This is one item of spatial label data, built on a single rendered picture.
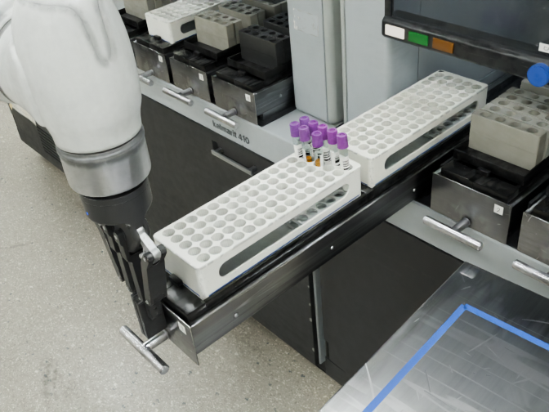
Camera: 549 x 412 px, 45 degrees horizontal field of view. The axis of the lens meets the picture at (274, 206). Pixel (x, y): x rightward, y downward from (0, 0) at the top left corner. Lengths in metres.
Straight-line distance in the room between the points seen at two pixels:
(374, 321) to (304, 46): 0.56
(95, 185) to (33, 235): 1.79
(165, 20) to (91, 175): 0.90
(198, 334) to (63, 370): 1.15
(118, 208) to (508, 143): 0.59
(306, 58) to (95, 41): 0.71
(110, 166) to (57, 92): 0.09
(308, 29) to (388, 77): 0.19
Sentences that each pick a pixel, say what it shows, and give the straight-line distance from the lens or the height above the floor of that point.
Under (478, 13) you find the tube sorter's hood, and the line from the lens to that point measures 0.99.
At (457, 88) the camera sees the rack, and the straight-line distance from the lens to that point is 1.16.
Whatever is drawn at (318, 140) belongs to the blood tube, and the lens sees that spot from 0.92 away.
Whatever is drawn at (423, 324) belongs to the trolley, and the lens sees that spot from 0.78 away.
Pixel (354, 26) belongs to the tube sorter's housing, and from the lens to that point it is 1.16.
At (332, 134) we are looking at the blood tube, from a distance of 0.92.
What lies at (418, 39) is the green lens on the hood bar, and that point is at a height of 0.98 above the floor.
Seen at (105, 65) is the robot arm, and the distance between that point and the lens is 0.63.
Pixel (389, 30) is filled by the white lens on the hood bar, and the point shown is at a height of 0.98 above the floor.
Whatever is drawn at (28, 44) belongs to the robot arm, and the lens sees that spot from 0.63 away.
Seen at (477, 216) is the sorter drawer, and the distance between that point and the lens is 1.02.
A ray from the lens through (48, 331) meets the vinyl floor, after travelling 2.08.
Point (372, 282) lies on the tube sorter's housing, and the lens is 1.29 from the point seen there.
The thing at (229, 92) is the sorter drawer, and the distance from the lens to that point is 1.36.
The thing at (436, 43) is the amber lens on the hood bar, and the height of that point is 0.98.
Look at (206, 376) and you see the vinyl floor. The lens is 1.82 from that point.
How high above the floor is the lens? 1.38
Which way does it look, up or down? 36 degrees down
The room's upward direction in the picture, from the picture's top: 6 degrees counter-clockwise
